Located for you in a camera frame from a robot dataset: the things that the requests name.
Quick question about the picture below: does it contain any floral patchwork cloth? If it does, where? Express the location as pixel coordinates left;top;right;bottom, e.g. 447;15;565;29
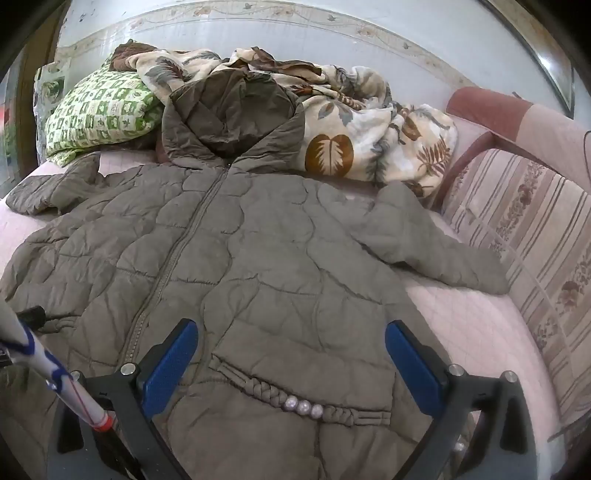
34;62;70;139

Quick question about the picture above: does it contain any brown fringed cloth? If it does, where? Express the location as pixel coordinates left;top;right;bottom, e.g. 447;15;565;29
111;41;160;72

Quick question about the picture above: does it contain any brown wooden door frame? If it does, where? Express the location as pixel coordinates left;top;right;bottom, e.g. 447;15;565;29
14;0;70;167

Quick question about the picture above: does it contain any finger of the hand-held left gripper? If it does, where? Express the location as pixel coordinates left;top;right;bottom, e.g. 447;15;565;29
16;306;47;330

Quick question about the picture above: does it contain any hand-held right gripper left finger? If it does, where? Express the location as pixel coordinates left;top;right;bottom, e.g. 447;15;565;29
46;318;199;480

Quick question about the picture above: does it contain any pink quilted bed cover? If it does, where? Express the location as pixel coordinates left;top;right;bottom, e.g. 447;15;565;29
0;150;568;480

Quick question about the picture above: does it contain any pink padded cushion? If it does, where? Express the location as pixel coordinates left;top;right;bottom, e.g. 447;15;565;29
445;87;591;162

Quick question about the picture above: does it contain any striped floral sofa backrest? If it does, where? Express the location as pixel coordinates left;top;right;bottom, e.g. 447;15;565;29
436;148;591;444

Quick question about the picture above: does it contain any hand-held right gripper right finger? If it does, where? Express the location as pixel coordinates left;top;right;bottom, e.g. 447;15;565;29
385;319;539;480

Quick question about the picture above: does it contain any cream leaf print blanket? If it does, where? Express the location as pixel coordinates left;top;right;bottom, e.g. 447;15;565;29
134;44;458;197

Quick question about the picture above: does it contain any green checked pillow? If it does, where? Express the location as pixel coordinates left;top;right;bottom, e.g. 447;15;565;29
45;53;164;167

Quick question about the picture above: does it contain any olive quilted hooded jacket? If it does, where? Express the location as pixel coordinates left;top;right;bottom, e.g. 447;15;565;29
0;69;511;480

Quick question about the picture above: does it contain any dark framed mirror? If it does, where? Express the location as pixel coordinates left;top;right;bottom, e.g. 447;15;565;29
480;0;575;118

